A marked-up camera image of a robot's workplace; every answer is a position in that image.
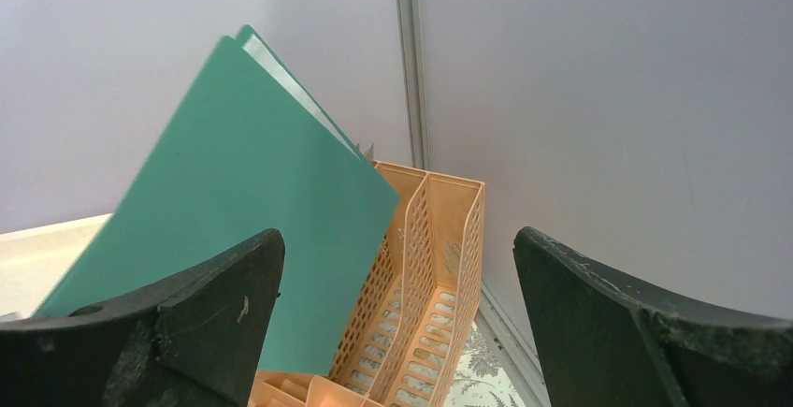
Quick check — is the teal folder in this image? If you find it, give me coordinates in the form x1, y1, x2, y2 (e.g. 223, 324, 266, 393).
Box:
36, 25, 398, 374

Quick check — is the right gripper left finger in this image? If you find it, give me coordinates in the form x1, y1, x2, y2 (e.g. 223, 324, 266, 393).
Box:
1, 228, 285, 406

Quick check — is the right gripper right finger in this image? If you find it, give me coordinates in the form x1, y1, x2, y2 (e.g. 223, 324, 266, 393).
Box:
513, 227, 792, 406

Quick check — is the orange plastic file rack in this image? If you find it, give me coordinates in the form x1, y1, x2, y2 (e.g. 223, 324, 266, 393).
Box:
249, 161, 485, 406

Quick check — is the floral table mat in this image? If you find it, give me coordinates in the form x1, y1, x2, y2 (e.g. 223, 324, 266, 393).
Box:
444, 325, 526, 407

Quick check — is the white three-drawer organizer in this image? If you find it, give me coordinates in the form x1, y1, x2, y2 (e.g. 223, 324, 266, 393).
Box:
1, 214, 109, 322

